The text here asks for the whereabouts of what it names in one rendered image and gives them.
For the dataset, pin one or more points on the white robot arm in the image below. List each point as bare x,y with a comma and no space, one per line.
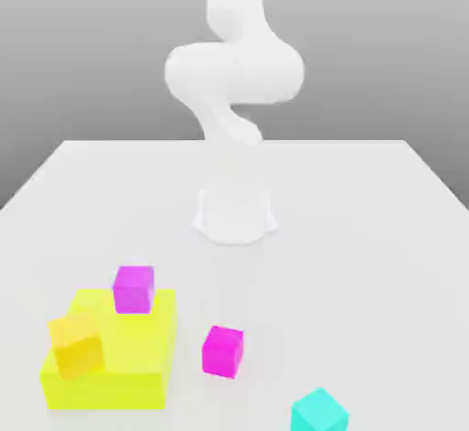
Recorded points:
234,72

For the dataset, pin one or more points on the small purple cube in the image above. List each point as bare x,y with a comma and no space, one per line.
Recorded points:
133,290

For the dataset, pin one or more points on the small magenta cube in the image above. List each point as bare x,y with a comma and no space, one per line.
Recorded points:
221,352

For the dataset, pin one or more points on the small orange cube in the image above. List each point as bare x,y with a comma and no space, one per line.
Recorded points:
77,346

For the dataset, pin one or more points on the small cyan cube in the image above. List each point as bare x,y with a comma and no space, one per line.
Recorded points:
318,411

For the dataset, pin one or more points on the large yellow box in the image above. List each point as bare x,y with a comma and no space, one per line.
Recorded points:
135,350

